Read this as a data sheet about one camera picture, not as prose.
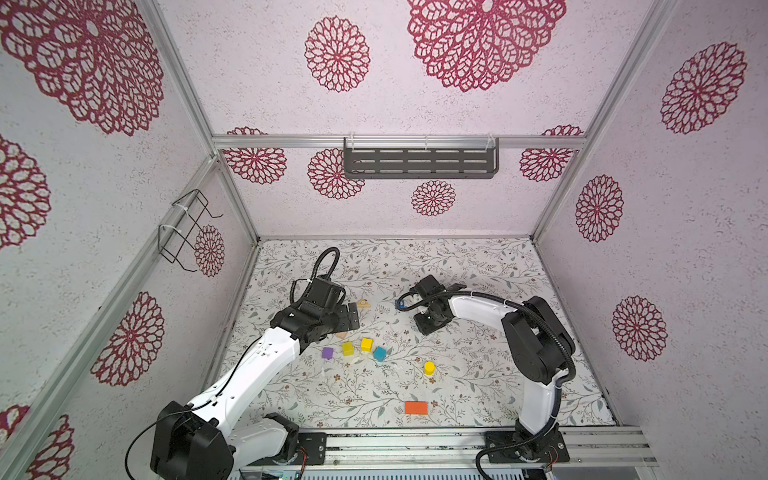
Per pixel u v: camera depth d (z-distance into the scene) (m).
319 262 0.63
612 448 0.76
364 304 1.00
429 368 0.85
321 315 0.59
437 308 0.72
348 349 0.90
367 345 0.90
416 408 0.80
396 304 0.85
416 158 0.94
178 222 0.76
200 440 0.38
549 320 0.53
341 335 0.94
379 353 0.90
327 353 0.90
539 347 0.51
